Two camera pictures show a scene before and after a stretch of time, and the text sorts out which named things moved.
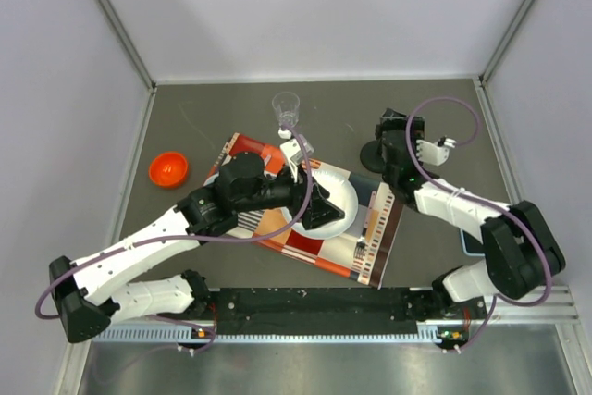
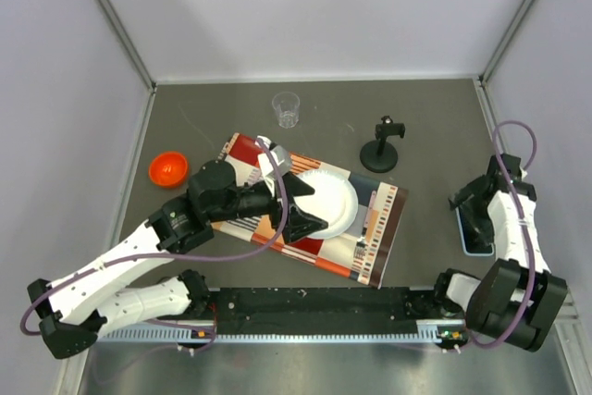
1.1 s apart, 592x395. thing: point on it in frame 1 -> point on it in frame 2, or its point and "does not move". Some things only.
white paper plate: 343,195 does not move
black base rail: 313,311 does not move
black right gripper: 391,117 -> 462,195
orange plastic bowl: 168,169 does not move
